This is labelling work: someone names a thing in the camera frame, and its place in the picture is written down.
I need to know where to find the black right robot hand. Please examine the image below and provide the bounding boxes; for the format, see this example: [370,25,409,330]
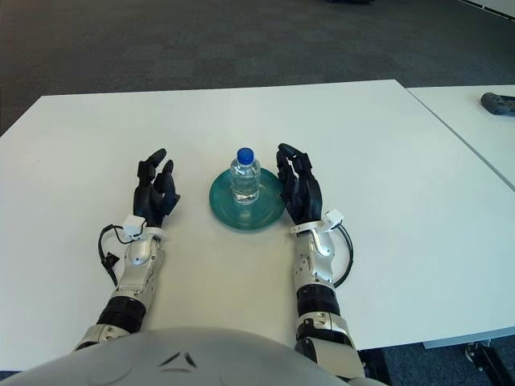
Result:
[275,142,324,228]

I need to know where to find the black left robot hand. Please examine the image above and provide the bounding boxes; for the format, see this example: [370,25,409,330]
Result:
[133,148,181,228]

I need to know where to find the clear bottle with blue cap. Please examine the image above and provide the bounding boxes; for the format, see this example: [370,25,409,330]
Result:
[229,147,262,206]

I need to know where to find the teal round plate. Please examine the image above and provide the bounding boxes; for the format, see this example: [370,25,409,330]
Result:
[208,167,287,234]

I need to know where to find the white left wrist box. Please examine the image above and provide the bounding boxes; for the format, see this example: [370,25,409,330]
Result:
[122,215,146,242]

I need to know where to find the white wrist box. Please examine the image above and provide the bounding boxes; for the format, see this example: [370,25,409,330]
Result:
[122,215,146,242]
[323,208,346,232]

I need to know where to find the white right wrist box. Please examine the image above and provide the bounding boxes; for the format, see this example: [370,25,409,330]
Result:
[323,208,346,232]

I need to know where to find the grey robot torso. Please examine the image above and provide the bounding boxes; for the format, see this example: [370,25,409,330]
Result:
[0,326,387,386]

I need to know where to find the dark grey handheld controller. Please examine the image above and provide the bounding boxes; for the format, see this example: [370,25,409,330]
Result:
[480,92,515,117]

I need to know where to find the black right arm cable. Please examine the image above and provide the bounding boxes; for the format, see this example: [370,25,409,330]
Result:
[333,224,354,289]

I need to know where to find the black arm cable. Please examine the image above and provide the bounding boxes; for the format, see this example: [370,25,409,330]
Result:
[97,224,130,286]
[333,224,354,289]

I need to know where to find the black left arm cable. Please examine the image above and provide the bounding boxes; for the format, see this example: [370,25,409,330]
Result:
[97,224,130,286]

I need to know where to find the black table leg frame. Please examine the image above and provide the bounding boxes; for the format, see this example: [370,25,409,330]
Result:
[464,340,508,375]

